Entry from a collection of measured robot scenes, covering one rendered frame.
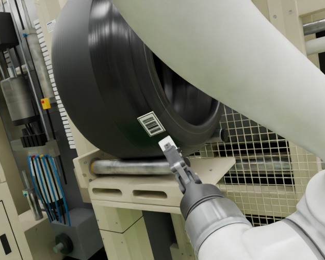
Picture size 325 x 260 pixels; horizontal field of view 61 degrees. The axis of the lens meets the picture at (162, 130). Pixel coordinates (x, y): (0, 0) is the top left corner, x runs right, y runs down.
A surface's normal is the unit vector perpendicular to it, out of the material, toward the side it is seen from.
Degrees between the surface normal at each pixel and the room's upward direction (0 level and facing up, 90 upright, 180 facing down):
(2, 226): 90
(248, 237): 10
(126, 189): 90
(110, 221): 90
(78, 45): 75
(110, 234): 90
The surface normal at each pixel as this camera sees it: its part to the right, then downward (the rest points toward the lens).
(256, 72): 0.26, 0.51
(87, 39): -0.58, 0.00
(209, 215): -0.40, -0.73
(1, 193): 0.81, -0.09
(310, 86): 0.48, 0.11
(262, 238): -0.24, -0.90
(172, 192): -0.54, 0.26
